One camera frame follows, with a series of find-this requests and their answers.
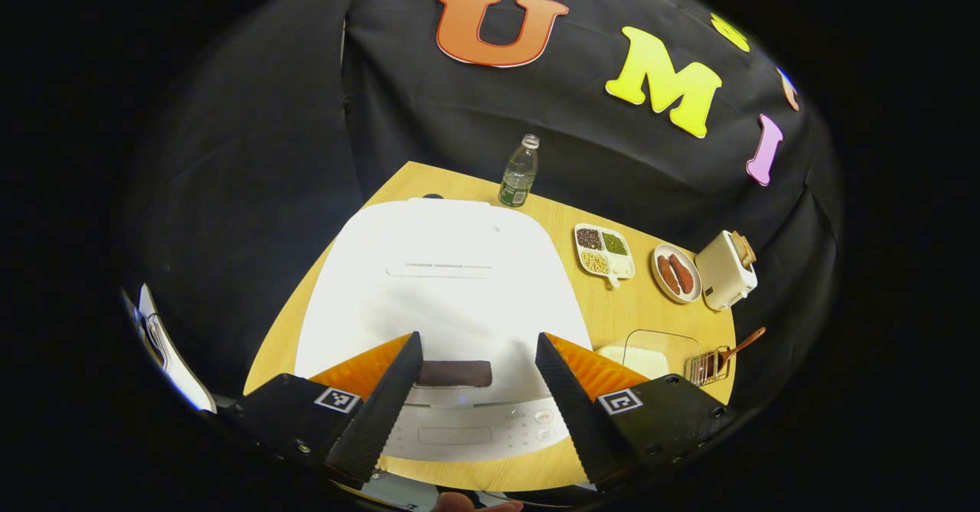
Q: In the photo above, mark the clear plastic water bottle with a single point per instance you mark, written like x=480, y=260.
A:
x=518, y=175

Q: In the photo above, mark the divided white grain dish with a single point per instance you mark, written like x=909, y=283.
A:
x=605, y=252

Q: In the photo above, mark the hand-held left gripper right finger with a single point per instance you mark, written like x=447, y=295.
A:
x=578, y=420

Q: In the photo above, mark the toast slice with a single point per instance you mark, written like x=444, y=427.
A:
x=743, y=248

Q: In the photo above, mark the brown wooden spoon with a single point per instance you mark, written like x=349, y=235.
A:
x=739, y=344

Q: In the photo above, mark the brown meat piece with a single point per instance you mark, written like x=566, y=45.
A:
x=683, y=273
x=668, y=275

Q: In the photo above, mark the black backdrop cloth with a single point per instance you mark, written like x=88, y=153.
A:
x=429, y=114

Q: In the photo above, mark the round white plate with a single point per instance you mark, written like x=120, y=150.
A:
x=657, y=271

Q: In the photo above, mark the white toaster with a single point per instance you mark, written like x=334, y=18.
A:
x=720, y=275

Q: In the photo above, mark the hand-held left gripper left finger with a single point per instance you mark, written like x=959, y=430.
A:
x=383, y=412

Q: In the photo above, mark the white rice cooker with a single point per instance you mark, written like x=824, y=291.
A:
x=444, y=282

